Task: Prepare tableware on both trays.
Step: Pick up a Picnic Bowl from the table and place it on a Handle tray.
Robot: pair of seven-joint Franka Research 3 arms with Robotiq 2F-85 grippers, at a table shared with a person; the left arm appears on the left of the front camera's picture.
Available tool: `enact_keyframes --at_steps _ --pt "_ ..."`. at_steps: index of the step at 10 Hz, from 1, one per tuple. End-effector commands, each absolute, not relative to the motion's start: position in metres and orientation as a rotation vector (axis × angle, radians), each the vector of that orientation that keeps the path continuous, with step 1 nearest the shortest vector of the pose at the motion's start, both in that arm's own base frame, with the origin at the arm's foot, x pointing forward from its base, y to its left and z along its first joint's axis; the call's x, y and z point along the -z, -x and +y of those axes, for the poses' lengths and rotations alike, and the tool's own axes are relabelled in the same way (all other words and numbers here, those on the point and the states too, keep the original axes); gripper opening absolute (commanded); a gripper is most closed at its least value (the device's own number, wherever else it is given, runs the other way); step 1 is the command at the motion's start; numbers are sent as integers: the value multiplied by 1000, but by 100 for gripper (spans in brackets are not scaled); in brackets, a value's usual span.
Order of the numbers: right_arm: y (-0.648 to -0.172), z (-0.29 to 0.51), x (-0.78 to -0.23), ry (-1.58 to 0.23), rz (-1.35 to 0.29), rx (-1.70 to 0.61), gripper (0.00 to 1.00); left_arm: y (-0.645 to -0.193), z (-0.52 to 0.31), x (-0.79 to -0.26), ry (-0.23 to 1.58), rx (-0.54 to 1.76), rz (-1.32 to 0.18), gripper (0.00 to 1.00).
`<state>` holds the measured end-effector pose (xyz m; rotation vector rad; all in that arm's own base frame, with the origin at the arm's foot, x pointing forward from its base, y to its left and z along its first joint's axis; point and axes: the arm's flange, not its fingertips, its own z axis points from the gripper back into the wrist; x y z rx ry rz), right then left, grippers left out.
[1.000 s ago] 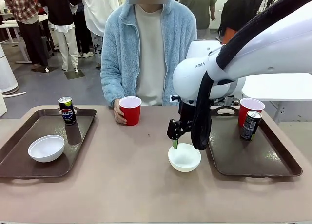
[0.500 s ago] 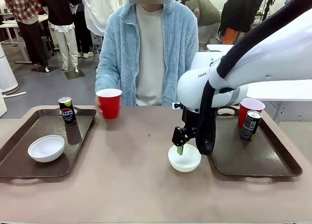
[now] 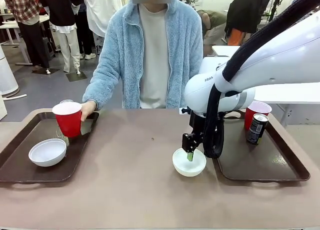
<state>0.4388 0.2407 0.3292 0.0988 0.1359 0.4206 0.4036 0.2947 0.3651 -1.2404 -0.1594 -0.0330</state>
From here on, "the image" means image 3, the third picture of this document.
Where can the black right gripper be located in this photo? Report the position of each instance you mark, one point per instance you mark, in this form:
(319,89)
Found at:
(197,125)

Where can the white bowl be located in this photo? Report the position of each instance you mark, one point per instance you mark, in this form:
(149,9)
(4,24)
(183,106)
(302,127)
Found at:
(47,153)
(190,166)

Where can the black Pepsi can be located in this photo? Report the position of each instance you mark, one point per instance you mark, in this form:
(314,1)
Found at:
(256,130)

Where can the red plastic cup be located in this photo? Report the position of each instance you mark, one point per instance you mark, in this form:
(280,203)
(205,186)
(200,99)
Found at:
(68,120)
(251,115)

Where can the clear glass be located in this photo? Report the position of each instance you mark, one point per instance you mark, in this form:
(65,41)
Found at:
(65,140)

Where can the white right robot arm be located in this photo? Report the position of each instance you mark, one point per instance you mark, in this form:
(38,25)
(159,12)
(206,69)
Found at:
(275,62)

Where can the person's right forearm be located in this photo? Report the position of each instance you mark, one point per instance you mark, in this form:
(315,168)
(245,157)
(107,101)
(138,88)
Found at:
(100,92)

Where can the person's right hand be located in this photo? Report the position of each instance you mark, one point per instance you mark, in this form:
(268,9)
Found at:
(88,109)

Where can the brown plastic tray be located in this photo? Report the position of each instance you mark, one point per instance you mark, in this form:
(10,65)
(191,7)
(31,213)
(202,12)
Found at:
(250,162)
(22,170)

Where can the grey t-shirt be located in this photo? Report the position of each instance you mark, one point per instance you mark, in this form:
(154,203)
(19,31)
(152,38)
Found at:
(153,65)

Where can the person in blue fleece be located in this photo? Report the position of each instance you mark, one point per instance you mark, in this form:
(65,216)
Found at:
(120,65)

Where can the white table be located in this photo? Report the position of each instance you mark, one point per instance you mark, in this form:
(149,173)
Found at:
(287,92)

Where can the bending person in olive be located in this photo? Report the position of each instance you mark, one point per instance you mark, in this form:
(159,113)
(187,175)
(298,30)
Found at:
(212,30)

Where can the black floor mat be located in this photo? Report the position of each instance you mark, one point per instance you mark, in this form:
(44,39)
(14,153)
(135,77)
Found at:
(76,76)

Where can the person in black with orange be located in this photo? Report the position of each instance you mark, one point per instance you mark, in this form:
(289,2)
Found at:
(245,15)

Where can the person in white shirt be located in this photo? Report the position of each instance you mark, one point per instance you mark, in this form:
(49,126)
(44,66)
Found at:
(97,15)

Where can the black stool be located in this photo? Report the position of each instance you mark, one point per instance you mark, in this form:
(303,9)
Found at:
(48,48)

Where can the person in black jacket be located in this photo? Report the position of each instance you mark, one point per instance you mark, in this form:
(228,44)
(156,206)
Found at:
(65,27)

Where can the white pipe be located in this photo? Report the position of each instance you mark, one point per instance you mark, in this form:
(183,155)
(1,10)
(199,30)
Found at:
(15,96)

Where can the white cylindrical appliance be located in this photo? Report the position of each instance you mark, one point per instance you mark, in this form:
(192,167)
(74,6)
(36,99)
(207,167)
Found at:
(7,77)

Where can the person in plaid shirt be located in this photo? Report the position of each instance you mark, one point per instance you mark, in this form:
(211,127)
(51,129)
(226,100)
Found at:
(25,15)

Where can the white desk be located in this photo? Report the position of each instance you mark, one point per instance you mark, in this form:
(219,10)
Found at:
(10,27)

